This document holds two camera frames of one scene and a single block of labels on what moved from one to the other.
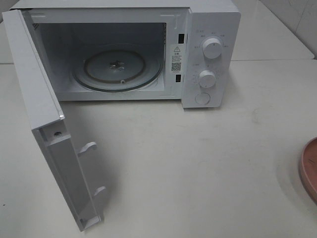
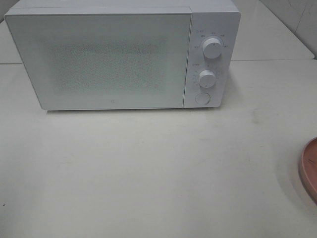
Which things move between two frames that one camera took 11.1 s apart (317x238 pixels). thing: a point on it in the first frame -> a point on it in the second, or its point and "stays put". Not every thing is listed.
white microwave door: (44, 115) -> (103, 60)
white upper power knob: (212, 48) stays put
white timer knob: (206, 79) stays put
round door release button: (202, 98) stays put
